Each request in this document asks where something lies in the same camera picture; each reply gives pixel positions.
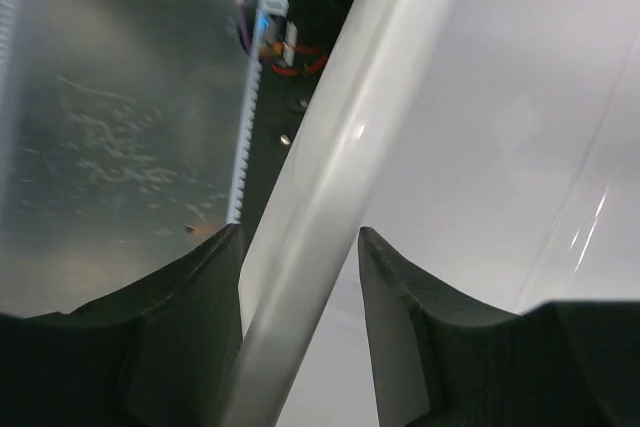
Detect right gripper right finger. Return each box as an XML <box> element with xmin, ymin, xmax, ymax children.
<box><xmin>358</xmin><ymin>227</ymin><xmax>639</xmax><ymax>426</ymax></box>

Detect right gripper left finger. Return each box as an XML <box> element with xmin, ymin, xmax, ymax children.
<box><xmin>1</xmin><ymin>224</ymin><xmax>244</xmax><ymax>426</ymax></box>

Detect white plastic tub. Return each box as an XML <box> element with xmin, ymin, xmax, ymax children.
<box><xmin>221</xmin><ymin>0</ymin><xmax>639</xmax><ymax>426</ymax></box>

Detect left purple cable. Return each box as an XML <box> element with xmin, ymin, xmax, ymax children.
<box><xmin>233</xmin><ymin>0</ymin><xmax>256</xmax><ymax>56</ymax></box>

